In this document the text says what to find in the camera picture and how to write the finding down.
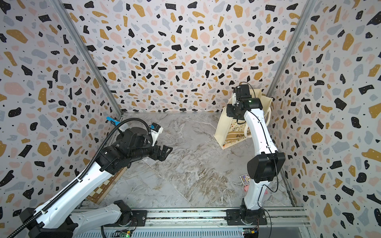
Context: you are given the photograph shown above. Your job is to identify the cream floral canvas bag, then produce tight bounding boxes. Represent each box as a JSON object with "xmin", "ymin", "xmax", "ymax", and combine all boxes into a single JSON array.
[{"xmin": 214, "ymin": 89, "xmax": 272, "ymax": 149}]

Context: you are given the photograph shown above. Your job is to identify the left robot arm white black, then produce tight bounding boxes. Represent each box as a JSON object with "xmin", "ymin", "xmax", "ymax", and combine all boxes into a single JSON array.
[{"xmin": 20, "ymin": 123, "xmax": 173, "ymax": 238}]

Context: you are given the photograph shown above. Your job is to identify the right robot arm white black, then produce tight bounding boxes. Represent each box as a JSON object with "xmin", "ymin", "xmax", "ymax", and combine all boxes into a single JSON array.
[{"xmin": 227, "ymin": 98, "xmax": 285, "ymax": 225}]

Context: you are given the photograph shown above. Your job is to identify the blue toy microphone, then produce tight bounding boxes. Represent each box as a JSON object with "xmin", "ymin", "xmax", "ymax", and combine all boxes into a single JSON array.
[{"xmin": 107, "ymin": 117, "xmax": 120, "ymax": 126}]

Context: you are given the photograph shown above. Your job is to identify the wooden chessboard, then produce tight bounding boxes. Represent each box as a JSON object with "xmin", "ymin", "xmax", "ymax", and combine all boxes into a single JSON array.
[{"xmin": 86, "ymin": 168, "xmax": 127, "ymax": 205}]

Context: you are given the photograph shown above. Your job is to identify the playing card box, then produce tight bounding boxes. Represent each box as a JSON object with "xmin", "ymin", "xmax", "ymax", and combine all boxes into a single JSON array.
[{"xmin": 240, "ymin": 174, "xmax": 251, "ymax": 186}]

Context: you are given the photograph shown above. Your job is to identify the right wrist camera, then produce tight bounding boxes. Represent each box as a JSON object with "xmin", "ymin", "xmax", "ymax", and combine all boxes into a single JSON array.
[{"xmin": 232, "ymin": 84, "xmax": 252, "ymax": 104}]

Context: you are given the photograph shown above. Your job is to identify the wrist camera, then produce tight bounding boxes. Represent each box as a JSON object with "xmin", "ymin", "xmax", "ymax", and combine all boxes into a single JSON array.
[
  {"xmin": 150, "ymin": 123, "xmax": 163, "ymax": 147},
  {"xmin": 232, "ymin": 84, "xmax": 252, "ymax": 104}
]

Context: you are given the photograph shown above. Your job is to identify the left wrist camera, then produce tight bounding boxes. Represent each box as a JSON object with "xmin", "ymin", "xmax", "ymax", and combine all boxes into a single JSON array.
[{"xmin": 150, "ymin": 123, "xmax": 163, "ymax": 147}]

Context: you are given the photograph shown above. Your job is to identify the black corrugated cable conduit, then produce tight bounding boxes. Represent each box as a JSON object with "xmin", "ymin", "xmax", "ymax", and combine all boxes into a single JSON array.
[{"xmin": 7, "ymin": 117, "xmax": 149, "ymax": 238}]

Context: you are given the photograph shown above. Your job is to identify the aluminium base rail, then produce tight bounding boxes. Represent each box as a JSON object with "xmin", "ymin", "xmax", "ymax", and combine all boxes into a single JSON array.
[{"xmin": 56, "ymin": 206, "xmax": 313, "ymax": 238}]

